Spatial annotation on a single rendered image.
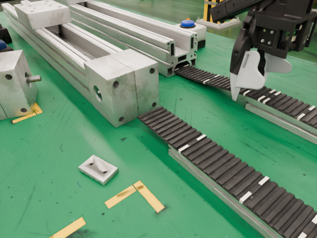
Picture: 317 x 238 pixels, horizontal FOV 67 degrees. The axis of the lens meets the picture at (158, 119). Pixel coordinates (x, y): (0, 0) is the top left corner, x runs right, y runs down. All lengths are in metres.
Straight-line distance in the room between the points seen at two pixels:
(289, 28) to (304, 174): 0.20
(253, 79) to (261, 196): 0.20
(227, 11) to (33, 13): 0.50
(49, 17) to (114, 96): 0.41
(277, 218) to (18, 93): 0.45
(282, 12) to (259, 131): 0.18
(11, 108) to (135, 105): 0.24
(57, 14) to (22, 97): 0.33
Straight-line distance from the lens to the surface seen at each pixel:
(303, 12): 0.40
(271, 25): 0.40
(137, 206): 0.32
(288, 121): 0.46
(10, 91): 0.51
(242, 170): 0.32
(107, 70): 0.41
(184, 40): 0.61
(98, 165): 0.36
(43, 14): 0.75
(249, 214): 0.31
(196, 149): 0.33
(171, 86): 0.54
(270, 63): 0.50
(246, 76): 0.43
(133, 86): 0.41
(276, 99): 0.46
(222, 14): 0.46
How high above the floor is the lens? 1.04
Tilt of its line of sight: 37 degrees down
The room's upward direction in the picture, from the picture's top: 3 degrees counter-clockwise
